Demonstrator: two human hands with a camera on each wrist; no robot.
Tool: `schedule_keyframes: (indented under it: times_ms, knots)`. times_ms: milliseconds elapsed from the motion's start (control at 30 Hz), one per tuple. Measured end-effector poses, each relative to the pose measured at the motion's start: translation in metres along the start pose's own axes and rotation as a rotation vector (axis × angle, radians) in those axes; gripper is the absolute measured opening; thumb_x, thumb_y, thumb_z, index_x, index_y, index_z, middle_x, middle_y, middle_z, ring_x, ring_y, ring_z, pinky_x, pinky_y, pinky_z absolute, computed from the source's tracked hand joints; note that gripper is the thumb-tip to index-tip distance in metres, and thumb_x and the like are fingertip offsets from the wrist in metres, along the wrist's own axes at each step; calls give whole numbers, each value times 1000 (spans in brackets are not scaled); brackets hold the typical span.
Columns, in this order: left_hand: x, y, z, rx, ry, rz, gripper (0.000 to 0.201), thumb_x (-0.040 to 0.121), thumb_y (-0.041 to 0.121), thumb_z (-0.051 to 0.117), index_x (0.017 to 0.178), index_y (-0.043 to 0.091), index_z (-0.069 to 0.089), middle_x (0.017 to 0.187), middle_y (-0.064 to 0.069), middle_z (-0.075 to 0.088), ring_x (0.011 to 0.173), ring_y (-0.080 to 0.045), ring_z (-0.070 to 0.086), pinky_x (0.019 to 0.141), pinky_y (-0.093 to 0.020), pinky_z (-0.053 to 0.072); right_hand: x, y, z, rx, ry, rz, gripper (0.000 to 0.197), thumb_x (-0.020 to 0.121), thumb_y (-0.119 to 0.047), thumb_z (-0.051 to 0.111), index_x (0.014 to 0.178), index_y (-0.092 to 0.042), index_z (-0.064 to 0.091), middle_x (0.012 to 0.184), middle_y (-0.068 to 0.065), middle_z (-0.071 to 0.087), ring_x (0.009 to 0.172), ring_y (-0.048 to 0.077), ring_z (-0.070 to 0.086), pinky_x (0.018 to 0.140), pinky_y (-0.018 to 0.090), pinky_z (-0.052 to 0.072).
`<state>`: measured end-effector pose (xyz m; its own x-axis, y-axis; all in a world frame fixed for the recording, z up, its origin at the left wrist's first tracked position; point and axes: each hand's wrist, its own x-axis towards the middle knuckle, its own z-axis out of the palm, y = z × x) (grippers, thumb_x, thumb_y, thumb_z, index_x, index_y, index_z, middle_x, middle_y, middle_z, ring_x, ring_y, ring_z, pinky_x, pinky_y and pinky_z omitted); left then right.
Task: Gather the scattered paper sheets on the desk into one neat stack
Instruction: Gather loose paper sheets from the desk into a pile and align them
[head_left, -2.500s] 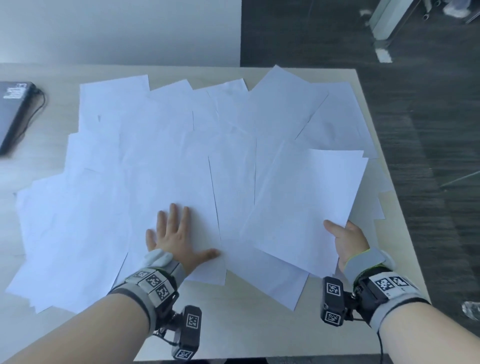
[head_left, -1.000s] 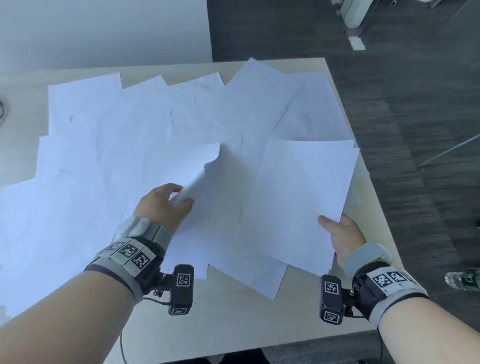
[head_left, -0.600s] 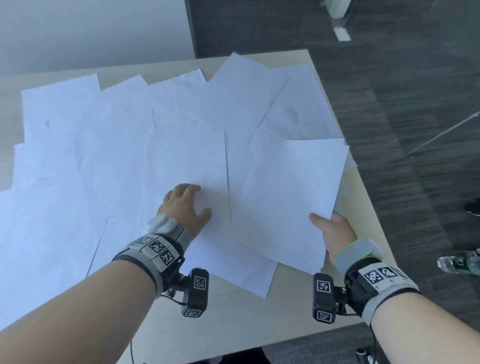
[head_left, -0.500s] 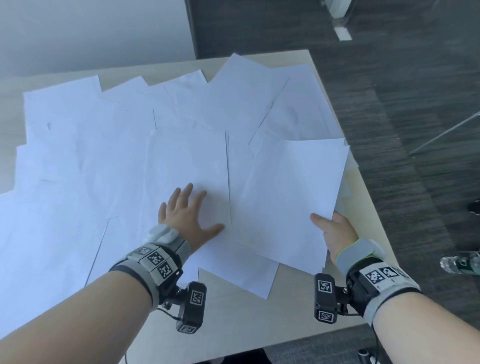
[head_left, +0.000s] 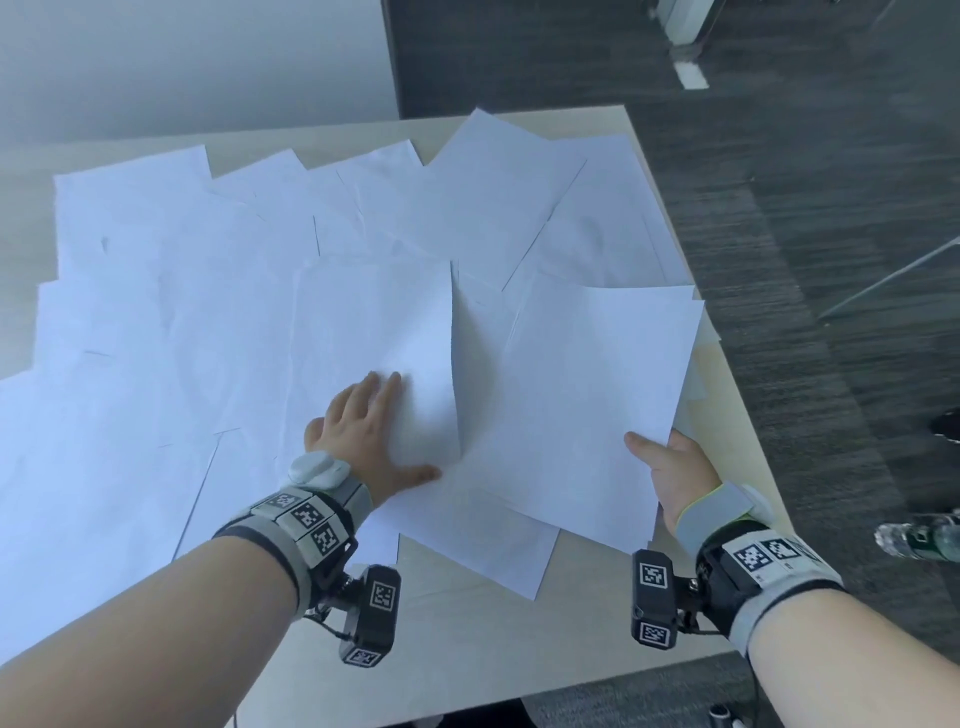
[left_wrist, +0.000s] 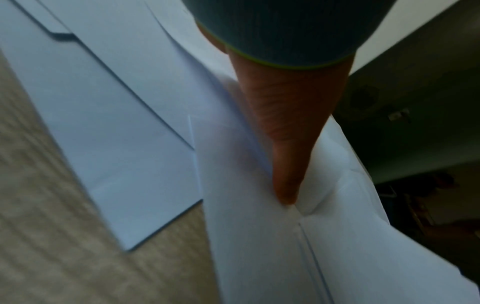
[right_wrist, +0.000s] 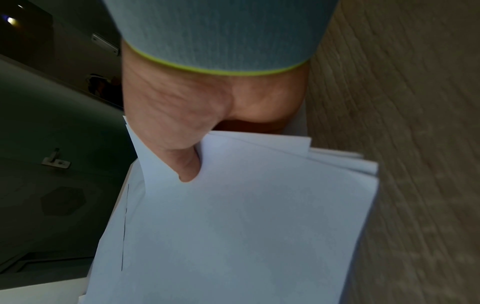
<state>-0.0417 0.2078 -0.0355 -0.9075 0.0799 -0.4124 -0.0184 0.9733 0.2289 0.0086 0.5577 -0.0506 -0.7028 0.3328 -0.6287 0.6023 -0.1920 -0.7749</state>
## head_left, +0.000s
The person's left hand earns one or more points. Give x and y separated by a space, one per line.
360 435

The person's right hand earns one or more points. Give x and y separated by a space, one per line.
682 480

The single white paper sheet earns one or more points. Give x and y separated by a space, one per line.
375 322

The stack of white sheets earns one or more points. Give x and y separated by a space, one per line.
592 390

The person's left forearm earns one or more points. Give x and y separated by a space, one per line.
142 637

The person's black trousers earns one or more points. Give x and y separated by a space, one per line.
487 716

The light wooden table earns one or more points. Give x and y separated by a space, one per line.
465 645

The clear plastic water bottle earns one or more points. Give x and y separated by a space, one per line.
919 536

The white pillar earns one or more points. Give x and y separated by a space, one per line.
690 19

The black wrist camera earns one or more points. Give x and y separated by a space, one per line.
652 596
371 619

